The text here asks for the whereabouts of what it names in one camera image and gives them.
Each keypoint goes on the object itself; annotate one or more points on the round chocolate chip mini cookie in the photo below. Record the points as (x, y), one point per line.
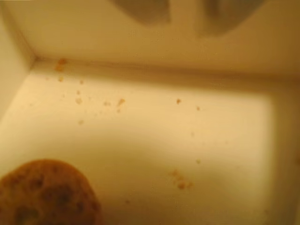
(47, 194)

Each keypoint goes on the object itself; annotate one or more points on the white cardboard box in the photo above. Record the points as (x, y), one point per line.
(164, 131)

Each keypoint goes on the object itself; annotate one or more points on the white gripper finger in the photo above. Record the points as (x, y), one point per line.
(147, 10)
(220, 16)

